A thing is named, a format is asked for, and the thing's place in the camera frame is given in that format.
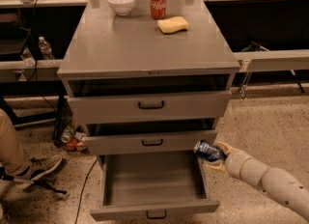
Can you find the grey sneaker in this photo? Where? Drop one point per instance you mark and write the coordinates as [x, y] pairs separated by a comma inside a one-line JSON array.
[[40, 167]]

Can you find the white bowl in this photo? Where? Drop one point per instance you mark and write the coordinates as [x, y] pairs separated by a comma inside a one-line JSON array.
[[121, 7]]

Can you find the grey drawer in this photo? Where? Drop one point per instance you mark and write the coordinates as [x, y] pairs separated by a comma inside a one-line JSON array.
[[153, 186], [148, 108], [147, 142]]

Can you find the person leg beige trousers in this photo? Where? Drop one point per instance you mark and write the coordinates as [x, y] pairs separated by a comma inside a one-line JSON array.
[[12, 155]]

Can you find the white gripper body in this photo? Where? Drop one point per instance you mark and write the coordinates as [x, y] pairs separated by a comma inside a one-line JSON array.
[[237, 164]]

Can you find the red coca-cola can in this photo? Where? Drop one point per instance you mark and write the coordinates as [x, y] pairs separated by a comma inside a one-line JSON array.
[[158, 8]]

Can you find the grey top drawer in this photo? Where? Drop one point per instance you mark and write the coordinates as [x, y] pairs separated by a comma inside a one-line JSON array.
[[148, 108]]

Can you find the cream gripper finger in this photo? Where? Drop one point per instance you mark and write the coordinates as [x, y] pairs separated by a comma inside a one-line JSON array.
[[217, 165], [225, 147]]

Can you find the grey middle drawer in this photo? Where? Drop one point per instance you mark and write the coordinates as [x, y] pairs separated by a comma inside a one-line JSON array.
[[147, 142]]

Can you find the yellow sponge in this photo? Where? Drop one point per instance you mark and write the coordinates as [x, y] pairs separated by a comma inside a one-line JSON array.
[[172, 25]]

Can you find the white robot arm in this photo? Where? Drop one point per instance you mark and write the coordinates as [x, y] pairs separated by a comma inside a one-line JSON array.
[[277, 184]]

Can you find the grey bottom drawer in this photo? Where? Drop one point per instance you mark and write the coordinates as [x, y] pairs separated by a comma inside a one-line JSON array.
[[153, 186]]

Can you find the pile of snack wrappers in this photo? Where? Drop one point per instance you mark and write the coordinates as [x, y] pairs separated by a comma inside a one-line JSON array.
[[73, 140]]

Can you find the clear water bottle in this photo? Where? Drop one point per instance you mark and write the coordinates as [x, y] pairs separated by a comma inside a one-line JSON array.
[[45, 49]]

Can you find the blue pepsi can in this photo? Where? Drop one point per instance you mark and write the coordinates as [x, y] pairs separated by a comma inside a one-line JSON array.
[[208, 151]]

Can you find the grey drawer cabinet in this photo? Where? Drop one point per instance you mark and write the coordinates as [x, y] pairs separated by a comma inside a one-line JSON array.
[[114, 55]]

